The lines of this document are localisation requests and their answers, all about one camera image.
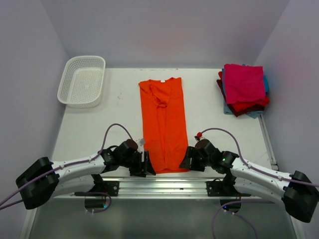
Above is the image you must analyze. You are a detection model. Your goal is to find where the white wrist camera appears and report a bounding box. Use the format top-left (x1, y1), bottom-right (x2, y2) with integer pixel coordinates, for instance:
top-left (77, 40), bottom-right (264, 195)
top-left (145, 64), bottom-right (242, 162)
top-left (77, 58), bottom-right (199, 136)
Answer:
top-left (138, 138), bottom-right (146, 146)
top-left (194, 132), bottom-right (206, 141)

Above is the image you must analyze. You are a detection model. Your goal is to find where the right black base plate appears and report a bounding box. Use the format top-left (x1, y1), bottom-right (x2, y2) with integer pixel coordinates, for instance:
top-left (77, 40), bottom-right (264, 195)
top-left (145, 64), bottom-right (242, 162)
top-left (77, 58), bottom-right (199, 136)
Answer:
top-left (205, 180), bottom-right (251, 197)

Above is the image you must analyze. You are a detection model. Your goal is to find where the white plastic basket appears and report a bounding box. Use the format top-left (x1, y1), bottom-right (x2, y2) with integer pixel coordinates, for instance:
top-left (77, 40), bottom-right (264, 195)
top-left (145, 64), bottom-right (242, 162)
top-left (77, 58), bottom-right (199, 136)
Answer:
top-left (57, 55), bottom-right (106, 109)

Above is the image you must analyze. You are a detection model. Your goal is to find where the aluminium mounting rail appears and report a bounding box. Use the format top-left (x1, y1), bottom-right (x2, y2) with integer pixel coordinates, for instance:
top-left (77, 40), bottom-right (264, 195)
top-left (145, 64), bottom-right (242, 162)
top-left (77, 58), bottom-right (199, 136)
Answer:
top-left (32, 176), bottom-right (295, 199)

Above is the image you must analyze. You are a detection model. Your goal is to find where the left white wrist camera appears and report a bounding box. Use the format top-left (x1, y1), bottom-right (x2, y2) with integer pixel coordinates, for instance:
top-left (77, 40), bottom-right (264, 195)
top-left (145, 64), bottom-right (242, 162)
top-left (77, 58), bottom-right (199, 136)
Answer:
top-left (138, 138), bottom-right (146, 146)

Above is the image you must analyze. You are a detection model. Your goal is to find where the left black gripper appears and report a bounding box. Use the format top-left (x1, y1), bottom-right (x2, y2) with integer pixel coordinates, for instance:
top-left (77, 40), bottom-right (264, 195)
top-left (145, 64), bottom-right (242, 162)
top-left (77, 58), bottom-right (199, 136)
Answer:
top-left (120, 149), bottom-right (155, 176)

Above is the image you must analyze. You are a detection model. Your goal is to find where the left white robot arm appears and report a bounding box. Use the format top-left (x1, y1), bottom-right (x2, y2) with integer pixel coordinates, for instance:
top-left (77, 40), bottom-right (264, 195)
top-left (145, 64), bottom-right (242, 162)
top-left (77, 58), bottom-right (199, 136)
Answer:
top-left (15, 139), bottom-right (156, 210)

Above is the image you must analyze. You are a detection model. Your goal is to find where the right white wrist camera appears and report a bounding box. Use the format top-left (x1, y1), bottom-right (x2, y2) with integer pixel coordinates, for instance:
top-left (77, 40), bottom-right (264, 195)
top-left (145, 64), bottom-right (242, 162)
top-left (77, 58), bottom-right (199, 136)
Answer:
top-left (194, 132), bottom-right (206, 141)

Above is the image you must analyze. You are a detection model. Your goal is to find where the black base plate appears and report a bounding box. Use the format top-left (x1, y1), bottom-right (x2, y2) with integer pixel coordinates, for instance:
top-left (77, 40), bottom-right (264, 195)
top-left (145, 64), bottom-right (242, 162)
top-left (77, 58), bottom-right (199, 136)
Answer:
top-left (205, 180), bottom-right (251, 197)
top-left (74, 181), bottom-right (120, 197)

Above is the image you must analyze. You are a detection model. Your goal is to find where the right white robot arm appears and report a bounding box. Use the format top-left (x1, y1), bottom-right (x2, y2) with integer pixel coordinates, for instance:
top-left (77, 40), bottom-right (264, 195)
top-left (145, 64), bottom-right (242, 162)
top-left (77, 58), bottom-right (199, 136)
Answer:
top-left (180, 139), bottom-right (319, 223)

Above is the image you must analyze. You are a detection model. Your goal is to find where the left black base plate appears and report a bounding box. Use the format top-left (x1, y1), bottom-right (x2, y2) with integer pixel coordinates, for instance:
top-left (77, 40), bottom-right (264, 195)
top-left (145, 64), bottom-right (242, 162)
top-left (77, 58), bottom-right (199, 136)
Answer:
top-left (74, 181), bottom-right (120, 197)

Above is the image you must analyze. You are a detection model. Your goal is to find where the dark red folded t shirt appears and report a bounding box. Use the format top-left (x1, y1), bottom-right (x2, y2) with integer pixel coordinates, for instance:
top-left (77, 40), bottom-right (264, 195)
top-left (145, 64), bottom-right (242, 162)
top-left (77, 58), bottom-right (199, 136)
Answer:
top-left (216, 79), bottom-right (265, 117)

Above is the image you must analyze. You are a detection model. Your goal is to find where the magenta folded t shirt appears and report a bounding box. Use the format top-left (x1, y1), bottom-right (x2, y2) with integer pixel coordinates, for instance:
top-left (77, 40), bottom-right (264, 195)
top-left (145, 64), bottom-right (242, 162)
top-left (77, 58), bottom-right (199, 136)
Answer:
top-left (222, 64), bottom-right (266, 104)

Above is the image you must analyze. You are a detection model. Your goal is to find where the orange t shirt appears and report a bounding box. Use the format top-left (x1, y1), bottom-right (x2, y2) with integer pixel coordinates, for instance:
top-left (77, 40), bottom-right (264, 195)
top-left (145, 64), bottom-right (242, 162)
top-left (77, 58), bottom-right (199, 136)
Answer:
top-left (139, 78), bottom-right (188, 174)

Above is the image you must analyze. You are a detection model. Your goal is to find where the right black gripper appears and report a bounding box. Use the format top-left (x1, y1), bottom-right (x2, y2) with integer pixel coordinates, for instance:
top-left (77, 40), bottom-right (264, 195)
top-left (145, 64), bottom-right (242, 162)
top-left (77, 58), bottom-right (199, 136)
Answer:
top-left (179, 146), bottom-right (213, 172)

